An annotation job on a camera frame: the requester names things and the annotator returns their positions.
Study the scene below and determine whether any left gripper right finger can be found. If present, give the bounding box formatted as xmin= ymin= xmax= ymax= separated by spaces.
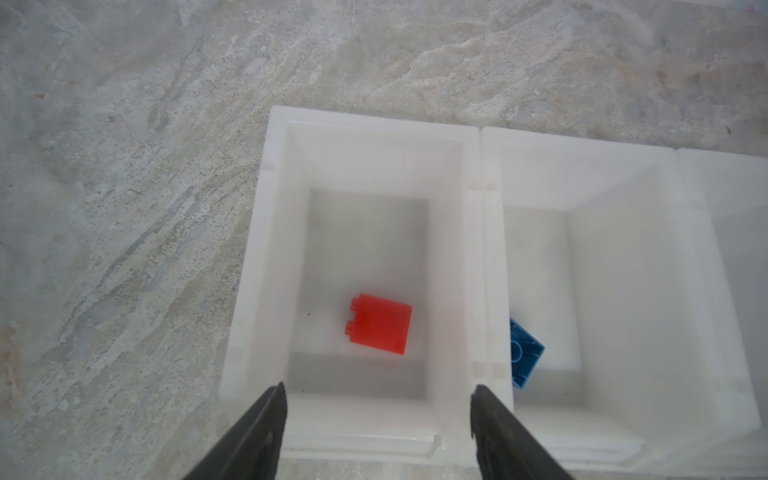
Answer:
xmin=470 ymin=384 xmax=573 ymax=480

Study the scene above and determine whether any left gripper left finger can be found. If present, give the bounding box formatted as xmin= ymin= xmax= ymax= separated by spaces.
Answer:
xmin=183 ymin=382 xmax=288 ymax=480

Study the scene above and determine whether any blue square lego brick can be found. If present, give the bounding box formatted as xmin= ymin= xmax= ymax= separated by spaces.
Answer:
xmin=509 ymin=318 xmax=545 ymax=389

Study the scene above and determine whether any red sloped lego brick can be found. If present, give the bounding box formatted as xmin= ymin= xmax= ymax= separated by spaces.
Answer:
xmin=345 ymin=294 xmax=413 ymax=355

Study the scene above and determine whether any right white bin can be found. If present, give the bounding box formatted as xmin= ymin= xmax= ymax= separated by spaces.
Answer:
xmin=663 ymin=149 xmax=767 ymax=478

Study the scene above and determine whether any white bin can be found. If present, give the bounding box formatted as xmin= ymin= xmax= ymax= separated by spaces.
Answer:
xmin=220 ymin=106 xmax=512 ymax=467
xmin=479 ymin=125 xmax=762 ymax=475
xmin=663 ymin=149 xmax=767 ymax=478

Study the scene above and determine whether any middle white bin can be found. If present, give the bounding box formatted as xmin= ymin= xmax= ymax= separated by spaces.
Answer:
xmin=479 ymin=125 xmax=762 ymax=475

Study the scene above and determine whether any left white bin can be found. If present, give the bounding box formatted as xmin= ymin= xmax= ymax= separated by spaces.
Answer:
xmin=220 ymin=106 xmax=512 ymax=467

